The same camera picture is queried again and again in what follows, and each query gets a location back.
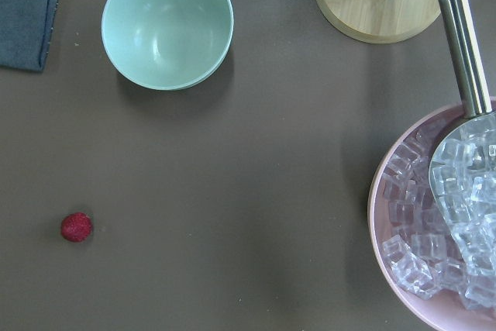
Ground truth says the red strawberry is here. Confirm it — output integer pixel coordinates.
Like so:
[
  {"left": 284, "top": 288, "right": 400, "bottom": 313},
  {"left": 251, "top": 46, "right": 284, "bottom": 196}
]
[{"left": 60, "top": 212, "right": 93, "bottom": 243}]

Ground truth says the steel ice scoop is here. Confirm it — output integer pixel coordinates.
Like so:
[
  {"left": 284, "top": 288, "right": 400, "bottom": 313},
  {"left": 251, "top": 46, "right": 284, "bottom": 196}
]
[{"left": 428, "top": 0, "right": 495, "bottom": 233}]

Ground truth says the mint green bowl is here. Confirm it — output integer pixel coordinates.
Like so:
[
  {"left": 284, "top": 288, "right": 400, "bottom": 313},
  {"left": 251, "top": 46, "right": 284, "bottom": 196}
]
[{"left": 101, "top": 0, "right": 234, "bottom": 91}]

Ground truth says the folded grey cloth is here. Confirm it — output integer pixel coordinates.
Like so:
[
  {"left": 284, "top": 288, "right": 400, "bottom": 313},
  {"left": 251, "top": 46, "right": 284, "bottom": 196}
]
[{"left": 1, "top": 0, "right": 58, "bottom": 72}]

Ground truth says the pink bowl of ice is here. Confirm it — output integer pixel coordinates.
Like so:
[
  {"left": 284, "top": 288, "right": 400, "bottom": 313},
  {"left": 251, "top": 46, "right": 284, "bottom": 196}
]
[{"left": 368, "top": 104, "right": 495, "bottom": 330}]

